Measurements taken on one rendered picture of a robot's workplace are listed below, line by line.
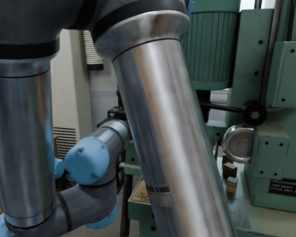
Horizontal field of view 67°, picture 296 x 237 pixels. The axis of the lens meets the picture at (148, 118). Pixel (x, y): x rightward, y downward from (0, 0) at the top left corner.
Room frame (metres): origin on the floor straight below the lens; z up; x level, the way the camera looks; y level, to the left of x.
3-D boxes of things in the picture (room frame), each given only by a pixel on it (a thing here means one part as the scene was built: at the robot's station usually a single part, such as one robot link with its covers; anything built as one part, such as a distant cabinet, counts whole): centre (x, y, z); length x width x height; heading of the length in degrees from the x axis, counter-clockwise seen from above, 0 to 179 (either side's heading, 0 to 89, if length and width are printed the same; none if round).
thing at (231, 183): (0.69, -0.30, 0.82); 0.03 x 0.03 x 0.04; 58
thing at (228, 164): (0.78, -0.33, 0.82); 0.04 x 0.03 x 0.04; 31
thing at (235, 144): (0.59, -0.28, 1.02); 0.12 x 0.03 x 0.12; 74
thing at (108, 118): (0.55, 0.07, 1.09); 0.12 x 0.09 x 0.08; 164
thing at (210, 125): (0.74, -0.21, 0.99); 0.14 x 0.07 x 0.09; 74
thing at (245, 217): (0.72, -0.31, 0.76); 0.57 x 0.45 x 0.09; 74
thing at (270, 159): (0.55, -0.32, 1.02); 0.09 x 0.07 x 0.12; 164
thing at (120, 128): (0.47, 0.08, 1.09); 0.08 x 0.05 x 0.08; 74
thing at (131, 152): (0.79, 0.00, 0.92); 0.15 x 0.13 x 0.09; 164
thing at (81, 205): (0.39, 0.12, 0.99); 0.11 x 0.08 x 0.11; 129
